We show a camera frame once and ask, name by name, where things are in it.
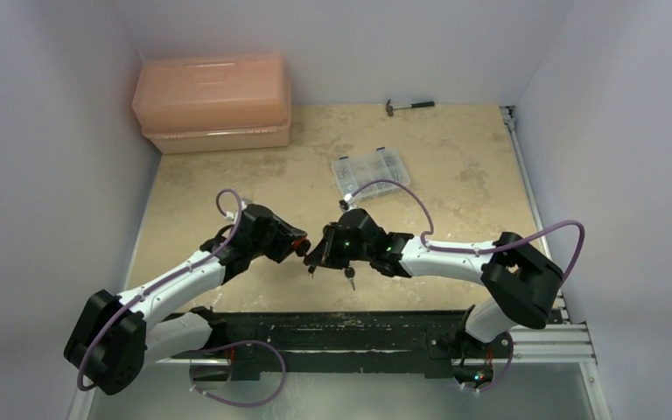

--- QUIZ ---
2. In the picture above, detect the orange and black padlock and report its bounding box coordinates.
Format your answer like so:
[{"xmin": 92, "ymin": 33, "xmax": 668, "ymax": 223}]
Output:
[{"xmin": 292, "ymin": 236, "xmax": 311, "ymax": 257}]

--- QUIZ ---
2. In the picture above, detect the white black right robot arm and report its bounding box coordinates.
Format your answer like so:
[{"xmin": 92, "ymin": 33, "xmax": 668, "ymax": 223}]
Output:
[{"xmin": 304, "ymin": 209, "xmax": 564, "ymax": 356}]

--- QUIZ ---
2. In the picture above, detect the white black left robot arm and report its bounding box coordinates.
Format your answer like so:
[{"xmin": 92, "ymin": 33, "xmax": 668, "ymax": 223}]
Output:
[{"xmin": 63, "ymin": 204, "xmax": 310, "ymax": 396}]

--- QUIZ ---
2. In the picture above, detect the single black key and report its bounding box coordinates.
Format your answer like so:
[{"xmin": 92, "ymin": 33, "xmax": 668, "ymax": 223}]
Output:
[{"xmin": 343, "ymin": 267, "xmax": 356, "ymax": 291}]

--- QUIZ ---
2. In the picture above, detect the clear plastic screw organizer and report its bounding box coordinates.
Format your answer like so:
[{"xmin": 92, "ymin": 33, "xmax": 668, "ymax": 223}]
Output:
[{"xmin": 331, "ymin": 147, "xmax": 410, "ymax": 195}]

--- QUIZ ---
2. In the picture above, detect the small hammer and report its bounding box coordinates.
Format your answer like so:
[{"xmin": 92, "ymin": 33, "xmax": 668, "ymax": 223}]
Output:
[{"xmin": 385, "ymin": 99, "xmax": 436, "ymax": 117}]

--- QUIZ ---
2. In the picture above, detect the pink plastic toolbox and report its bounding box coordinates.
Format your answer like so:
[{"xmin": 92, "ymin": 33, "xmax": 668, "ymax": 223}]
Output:
[{"xmin": 132, "ymin": 53, "xmax": 292, "ymax": 154}]

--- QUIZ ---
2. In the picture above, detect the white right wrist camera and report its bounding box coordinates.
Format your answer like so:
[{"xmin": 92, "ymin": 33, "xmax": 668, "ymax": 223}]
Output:
[{"xmin": 339, "ymin": 194, "xmax": 358, "ymax": 213}]

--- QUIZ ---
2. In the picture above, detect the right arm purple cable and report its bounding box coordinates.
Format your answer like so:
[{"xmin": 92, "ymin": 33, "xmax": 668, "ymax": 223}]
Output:
[{"xmin": 347, "ymin": 178, "xmax": 585, "ymax": 285}]

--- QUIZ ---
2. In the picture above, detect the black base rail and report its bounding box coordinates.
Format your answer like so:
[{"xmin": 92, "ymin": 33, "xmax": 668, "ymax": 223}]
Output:
[{"xmin": 172, "ymin": 310, "xmax": 513, "ymax": 387}]

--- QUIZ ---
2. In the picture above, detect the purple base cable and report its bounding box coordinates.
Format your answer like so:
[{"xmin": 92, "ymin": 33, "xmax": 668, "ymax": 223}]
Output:
[{"xmin": 188, "ymin": 339, "xmax": 287, "ymax": 409}]

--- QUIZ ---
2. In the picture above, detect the aluminium frame rail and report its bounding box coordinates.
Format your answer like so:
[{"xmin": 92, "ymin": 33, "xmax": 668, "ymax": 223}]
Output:
[{"xmin": 500, "ymin": 106, "xmax": 596, "ymax": 364}]

